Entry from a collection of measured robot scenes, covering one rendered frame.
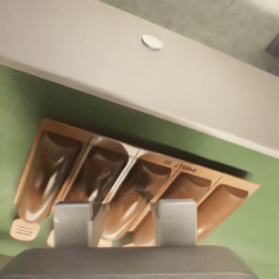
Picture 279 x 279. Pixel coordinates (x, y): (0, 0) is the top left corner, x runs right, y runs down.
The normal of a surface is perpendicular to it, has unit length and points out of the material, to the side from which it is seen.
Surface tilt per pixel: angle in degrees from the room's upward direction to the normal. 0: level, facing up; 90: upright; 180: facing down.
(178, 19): 0
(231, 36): 0
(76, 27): 90
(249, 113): 90
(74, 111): 2
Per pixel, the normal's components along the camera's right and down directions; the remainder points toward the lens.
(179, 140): 0.01, 0.70
